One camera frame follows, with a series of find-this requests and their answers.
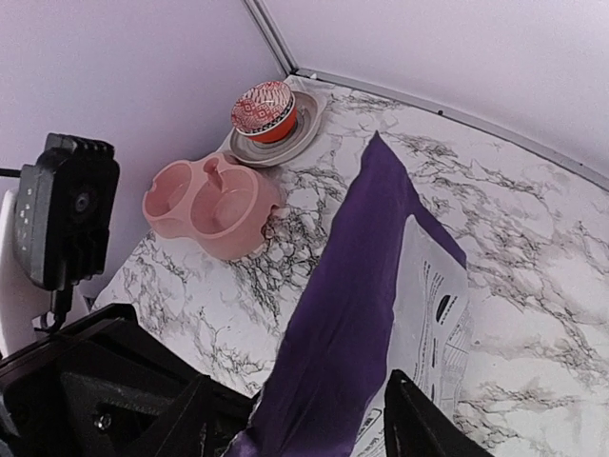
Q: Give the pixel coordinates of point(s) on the pink double pet bowl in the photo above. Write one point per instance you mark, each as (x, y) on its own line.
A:
(215, 201)

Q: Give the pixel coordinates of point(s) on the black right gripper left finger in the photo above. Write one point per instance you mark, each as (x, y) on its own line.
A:
(183, 428)

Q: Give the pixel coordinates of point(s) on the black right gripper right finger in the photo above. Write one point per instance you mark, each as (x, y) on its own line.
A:
(415, 427)

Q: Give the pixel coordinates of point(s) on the purple puppy food bag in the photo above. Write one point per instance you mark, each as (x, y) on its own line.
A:
(390, 292)

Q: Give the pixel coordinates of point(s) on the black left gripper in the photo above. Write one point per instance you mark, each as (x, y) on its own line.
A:
(96, 386)

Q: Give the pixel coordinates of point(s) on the orange ceramic bowl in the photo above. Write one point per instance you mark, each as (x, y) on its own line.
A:
(279, 131)

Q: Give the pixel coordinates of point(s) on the grey striped ceramic plate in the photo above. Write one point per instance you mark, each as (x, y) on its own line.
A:
(310, 108)

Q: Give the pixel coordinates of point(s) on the left aluminium frame post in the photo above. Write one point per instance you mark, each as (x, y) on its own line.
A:
(272, 36)

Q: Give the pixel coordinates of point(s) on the red patterned ceramic bowl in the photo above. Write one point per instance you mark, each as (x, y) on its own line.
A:
(261, 106)

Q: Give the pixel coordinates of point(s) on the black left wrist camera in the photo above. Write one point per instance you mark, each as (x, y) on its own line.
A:
(62, 214)

